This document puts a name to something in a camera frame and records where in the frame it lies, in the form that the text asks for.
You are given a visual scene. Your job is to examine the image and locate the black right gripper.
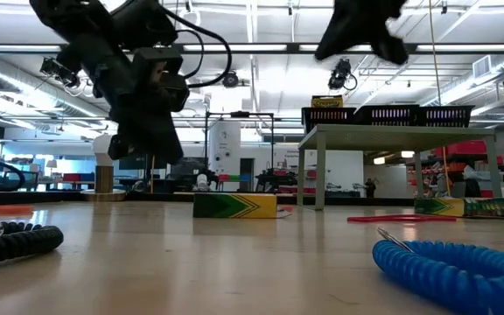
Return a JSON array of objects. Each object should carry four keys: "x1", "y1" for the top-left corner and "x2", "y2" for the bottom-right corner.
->
[{"x1": 314, "y1": 0, "x2": 410, "y2": 66}]

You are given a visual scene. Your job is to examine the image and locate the blue spiral coil keyring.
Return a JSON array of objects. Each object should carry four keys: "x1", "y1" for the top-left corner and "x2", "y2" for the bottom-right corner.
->
[{"x1": 372, "y1": 226, "x2": 504, "y2": 315}]

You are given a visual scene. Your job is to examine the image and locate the black hanging camera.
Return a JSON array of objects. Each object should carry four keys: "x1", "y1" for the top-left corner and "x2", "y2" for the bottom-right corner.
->
[{"x1": 326, "y1": 58, "x2": 359, "y2": 92}]

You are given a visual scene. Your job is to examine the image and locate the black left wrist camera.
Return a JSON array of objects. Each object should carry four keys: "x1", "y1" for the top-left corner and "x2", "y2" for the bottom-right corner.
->
[{"x1": 131, "y1": 45, "x2": 191, "y2": 113}]

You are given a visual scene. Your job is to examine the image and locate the red storage bin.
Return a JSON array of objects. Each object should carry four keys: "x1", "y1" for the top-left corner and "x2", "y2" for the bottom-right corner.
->
[{"x1": 435, "y1": 139, "x2": 488, "y2": 158}]

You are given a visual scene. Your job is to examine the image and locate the white round column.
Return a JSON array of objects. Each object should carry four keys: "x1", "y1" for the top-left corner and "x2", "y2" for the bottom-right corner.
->
[{"x1": 209, "y1": 120, "x2": 243, "y2": 192}]

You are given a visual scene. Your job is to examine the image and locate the yellow green crayon box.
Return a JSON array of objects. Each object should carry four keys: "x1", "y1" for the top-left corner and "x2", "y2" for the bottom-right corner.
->
[
  {"x1": 311, "y1": 94, "x2": 345, "y2": 109},
  {"x1": 413, "y1": 196, "x2": 504, "y2": 219},
  {"x1": 192, "y1": 192, "x2": 278, "y2": 220}
]

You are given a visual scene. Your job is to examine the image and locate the black metal station frame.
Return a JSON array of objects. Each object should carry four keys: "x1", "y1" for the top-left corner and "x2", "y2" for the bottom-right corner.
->
[{"x1": 205, "y1": 110, "x2": 276, "y2": 193}]

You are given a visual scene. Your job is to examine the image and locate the sage green perforated metal riser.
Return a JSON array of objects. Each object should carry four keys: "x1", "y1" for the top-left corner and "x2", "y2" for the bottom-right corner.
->
[{"x1": 296, "y1": 123, "x2": 503, "y2": 212}]

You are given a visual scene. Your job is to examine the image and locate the black left camera cable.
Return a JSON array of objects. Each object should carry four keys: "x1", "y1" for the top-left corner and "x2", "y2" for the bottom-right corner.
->
[{"x1": 159, "y1": 3, "x2": 235, "y2": 90}]

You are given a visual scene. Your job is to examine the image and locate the long ceiling light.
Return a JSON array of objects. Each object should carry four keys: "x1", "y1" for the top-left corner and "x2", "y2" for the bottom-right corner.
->
[
  {"x1": 416, "y1": 43, "x2": 504, "y2": 53},
  {"x1": 181, "y1": 43, "x2": 289, "y2": 53},
  {"x1": 0, "y1": 43, "x2": 64, "y2": 53}
]

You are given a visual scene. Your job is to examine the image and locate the black computer monitor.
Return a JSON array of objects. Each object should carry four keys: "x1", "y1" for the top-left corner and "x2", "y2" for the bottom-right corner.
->
[{"x1": 118, "y1": 152, "x2": 170, "y2": 172}]

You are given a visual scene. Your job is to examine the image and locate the black plastic mesh basket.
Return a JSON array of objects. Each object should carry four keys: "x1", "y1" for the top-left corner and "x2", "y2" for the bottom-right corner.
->
[
  {"x1": 359, "y1": 103, "x2": 420, "y2": 127},
  {"x1": 300, "y1": 107, "x2": 362, "y2": 135},
  {"x1": 416, "y1": 105, "x2": 475, "y2": 129}
]

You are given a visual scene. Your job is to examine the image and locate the red rubber band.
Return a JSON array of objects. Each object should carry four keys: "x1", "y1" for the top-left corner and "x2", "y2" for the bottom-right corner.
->
[{"x1": 346, "y1": 213, "x2": 458, "y2": 224}]

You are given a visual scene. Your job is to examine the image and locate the black round ceiling device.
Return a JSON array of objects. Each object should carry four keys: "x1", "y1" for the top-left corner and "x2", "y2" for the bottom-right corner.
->
[{"x1": 221, "y1": 71, "x2": 241, "y2": 89}]

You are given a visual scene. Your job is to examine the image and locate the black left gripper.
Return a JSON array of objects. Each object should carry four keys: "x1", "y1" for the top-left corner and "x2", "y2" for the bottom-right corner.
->
[{"x1": 96, "y1": 54, "x2": 186, "y2": 169}]

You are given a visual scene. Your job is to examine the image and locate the white globe lamp wooden base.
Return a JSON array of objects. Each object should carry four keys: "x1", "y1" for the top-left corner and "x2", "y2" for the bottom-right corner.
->
[{"x1": 80, "y1": 133, "x2": 128, "y2": 203}]

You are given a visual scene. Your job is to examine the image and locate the person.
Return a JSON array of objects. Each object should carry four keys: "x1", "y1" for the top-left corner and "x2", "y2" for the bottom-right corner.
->
[{"x1": 363, "y1": 177, "x2": 378, "y2": 199}]

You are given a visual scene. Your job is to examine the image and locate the black spiral coil keyring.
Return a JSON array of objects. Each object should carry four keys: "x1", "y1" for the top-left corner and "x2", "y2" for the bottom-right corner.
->
[{"x1": 0, "y1": 218, "x2": 65, "y2": 268}]

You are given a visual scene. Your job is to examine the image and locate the black ceiling camera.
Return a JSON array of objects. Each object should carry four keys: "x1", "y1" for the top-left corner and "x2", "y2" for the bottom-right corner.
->
[{"x1": 38, "y1": 56, "x2": 81, "y2": 90}]

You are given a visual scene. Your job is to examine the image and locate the silver air duct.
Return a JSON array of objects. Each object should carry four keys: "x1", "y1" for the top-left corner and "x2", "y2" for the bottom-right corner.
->
[{"x1": 0, "y1": 56, "x2": 144, "y2": 137}]

